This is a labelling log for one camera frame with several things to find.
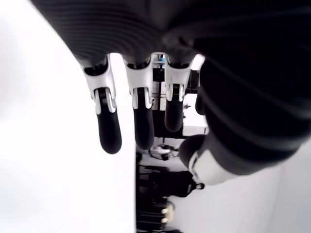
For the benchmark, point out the walking person in black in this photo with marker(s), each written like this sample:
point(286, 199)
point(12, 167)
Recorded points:
point(184, 185)

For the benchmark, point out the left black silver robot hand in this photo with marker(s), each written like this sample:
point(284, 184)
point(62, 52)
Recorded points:
point(230, 72)

